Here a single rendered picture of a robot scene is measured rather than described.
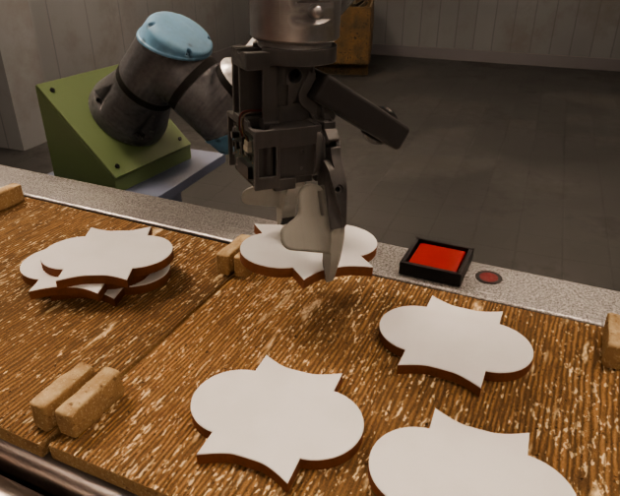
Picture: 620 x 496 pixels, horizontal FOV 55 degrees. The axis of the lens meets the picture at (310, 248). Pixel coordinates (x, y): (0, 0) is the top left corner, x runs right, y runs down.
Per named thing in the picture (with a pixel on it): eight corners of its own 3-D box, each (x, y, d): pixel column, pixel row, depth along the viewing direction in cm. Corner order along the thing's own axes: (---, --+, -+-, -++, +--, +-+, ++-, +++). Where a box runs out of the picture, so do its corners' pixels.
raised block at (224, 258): (242, 251, 74) (240, 231, 73) (255, 254, 73) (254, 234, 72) (216, 274, 69) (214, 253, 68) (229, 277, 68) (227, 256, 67)
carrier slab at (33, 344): (25, 205, 90) (23, 195, 89) (260, 262, 75) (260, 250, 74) (-244, 328, 62) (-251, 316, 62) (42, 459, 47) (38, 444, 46)
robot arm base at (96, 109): (113, 72, 118) (134, 36, 112) (175, 122, 122) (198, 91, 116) (72, 105, 107) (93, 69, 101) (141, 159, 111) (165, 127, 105)
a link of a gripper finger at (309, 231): (282, 291, 54) (265, 191, 53) (340, 279, 56) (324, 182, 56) (295, 293, 51) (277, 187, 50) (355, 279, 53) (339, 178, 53)
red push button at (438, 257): (419, 251, 78) (420, 241, 78) (465, 260, 76) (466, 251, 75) (406, 272, 74) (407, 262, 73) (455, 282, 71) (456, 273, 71)
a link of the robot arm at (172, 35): (142, 47, 112) (175, -8, 104) (196, 97, 114) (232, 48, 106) (103, 67, 103) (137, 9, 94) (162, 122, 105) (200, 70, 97)
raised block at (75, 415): (110, 388, 52) (105, 363, 51) (127, 394, 51) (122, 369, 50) (58, 435, 47) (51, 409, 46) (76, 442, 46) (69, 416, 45)
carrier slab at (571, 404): (262, 261, 75) (261, 250, 74) (617, 342, 60) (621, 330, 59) (50, 459, 47) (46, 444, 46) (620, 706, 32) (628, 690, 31)
